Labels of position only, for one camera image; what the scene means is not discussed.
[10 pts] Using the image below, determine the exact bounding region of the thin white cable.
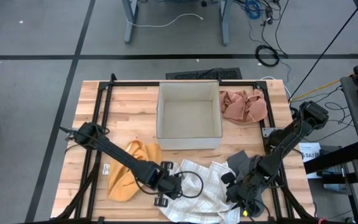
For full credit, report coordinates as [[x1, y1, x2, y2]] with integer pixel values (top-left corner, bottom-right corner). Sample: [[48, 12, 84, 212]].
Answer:
[[259, 76, 292, 100]]

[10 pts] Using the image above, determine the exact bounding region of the thin black cable tangle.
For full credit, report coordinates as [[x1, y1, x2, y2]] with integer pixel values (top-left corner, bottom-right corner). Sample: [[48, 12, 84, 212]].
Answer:
[[290, 85, 356, 144]]

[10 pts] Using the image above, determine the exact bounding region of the taut black cable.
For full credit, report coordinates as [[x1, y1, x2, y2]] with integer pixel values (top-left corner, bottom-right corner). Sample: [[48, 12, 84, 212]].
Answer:
[[289, 0, 358, 102]]

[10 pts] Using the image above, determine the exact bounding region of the grey desk leg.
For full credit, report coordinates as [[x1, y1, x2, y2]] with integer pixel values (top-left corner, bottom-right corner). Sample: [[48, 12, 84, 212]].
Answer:
[[219, 0, 233, 47], [122, 0, 139, 44]]

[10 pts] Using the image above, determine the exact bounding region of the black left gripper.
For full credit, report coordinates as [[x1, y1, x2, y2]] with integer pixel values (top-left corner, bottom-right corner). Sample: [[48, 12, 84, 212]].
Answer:
[[153, 161, 183, 208]]

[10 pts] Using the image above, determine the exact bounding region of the black floor cable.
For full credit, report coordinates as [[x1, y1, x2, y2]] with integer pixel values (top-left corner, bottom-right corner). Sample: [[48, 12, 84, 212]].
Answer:
[[259, 0, 290, 58]]

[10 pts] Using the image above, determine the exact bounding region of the grey metal mounting plate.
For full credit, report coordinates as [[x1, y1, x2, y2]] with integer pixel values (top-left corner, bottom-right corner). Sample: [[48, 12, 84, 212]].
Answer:
[[66, 129, 80, 141], [261, 126, 279, 138]]

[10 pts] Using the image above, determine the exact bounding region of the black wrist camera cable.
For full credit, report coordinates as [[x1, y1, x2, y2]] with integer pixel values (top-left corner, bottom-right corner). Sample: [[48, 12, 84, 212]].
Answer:
[[135, 170, 204, 200]]

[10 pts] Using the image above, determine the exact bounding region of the salmon pink towel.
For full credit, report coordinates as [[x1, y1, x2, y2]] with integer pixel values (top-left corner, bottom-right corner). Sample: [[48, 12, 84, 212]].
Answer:
[[219, 89, 269, 124]]

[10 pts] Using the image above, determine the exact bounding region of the coiled black cable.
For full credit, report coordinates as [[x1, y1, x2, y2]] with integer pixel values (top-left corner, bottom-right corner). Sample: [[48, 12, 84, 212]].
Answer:
[[255, 45, 281, 67]]

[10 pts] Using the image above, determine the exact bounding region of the grey waffle towel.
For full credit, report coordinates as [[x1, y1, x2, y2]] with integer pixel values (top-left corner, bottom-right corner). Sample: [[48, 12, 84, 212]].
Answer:
[[226, 150, 265, 218]]

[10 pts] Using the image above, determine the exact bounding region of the black metal table frame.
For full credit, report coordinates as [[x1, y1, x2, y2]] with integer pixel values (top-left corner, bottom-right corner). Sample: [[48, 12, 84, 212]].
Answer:
[[50, 73, 318, 224]]

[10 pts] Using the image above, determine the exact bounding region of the white plaid towel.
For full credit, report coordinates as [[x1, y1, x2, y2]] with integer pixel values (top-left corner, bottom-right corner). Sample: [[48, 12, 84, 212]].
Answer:
[[157, 159, 241, 224]]

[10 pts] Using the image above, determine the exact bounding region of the white floor cable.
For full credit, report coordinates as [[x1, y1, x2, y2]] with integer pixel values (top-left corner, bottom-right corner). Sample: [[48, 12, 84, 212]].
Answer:
[[126, 12, 204, 28]]

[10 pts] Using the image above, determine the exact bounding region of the yellow towel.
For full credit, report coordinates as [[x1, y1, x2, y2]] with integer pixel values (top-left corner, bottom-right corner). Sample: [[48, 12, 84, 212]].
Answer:
[[106, 139, 163, 202]]

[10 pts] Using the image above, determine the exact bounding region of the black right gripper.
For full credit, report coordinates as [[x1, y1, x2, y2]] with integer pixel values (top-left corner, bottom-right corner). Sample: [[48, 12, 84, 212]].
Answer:
[[221, 171, 265, 218]]

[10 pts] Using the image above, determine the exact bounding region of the black metal beam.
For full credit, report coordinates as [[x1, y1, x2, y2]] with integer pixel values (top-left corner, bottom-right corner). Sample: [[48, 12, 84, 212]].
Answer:
[[303, 141, 358, 175]]

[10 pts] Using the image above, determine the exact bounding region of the white printed paper sheet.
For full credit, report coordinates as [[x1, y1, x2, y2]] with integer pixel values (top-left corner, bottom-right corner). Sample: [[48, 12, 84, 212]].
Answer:
[[298, 142, 322, 180]]

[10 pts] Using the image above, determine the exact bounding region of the yellow cable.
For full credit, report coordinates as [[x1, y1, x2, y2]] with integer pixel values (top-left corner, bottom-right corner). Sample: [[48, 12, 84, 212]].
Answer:
[[289, 63, 358, 103]]

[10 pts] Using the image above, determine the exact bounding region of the black floor grille mat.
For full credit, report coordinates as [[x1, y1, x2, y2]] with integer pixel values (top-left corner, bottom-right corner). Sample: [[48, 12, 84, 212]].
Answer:
[[165, 67, 243, 80]]

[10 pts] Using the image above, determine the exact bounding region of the blue cable bundle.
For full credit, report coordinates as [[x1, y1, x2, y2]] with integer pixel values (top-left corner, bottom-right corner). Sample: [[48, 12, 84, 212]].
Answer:
[[244, 0, 262, 19]]

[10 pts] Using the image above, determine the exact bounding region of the beige fabric storage box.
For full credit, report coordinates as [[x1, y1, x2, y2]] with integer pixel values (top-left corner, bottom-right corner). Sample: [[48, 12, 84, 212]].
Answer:
[[156, 80, 223, 151]]

